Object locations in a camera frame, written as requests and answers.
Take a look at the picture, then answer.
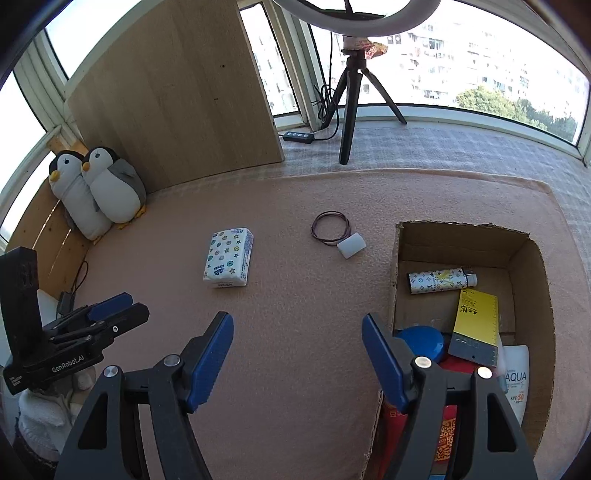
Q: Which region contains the patterned white tissue pack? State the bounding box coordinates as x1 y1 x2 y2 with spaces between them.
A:
202 227 253 288

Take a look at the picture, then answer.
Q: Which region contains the small white plastic box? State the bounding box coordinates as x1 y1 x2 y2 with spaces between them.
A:
337 233 367 259

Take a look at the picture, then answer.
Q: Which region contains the dark purple wire loop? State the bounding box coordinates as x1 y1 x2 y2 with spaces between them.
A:
309 210 352 247

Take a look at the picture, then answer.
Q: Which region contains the white gloved left hand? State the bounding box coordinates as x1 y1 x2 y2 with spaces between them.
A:
17 367 96 462

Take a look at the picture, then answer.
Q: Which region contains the blue round lid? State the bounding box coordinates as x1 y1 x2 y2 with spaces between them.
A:
394 325 445 363

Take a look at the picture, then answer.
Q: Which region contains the red fabric pouch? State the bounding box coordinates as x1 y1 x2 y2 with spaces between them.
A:
375 354 482 480

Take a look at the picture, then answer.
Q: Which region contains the yellow grey booklet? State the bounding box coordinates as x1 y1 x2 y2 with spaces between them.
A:
448 289 499 368

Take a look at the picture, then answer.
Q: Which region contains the right penguin plush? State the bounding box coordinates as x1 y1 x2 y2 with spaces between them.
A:
81 147 147 229

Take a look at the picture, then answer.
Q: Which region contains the penguin plush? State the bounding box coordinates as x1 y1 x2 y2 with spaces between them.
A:
81 147 147 229
48 150 112 242

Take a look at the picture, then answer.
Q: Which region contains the white aqua sunscreen tube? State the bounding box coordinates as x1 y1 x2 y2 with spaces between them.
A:
500 345 530 424

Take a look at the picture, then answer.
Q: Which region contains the left penguin plush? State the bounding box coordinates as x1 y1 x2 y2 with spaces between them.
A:
48 150 112 242

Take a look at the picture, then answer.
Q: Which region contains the brown cardboard box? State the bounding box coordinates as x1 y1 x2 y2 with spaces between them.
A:
377 222 555 479

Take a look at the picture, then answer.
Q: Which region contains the light wooden board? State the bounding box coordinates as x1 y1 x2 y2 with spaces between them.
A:
66 1 283 192

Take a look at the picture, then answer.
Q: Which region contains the black tripod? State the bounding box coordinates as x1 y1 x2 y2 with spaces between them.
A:
318 50 408 165

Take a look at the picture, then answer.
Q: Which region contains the black cable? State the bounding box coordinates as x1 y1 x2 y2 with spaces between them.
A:
57 260 90 315

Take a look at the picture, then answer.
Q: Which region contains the black inline cable controller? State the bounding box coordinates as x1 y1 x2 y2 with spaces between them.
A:
281 131 315 144

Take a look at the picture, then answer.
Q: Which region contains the white ring light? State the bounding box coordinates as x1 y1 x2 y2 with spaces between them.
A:
276 0 440 37

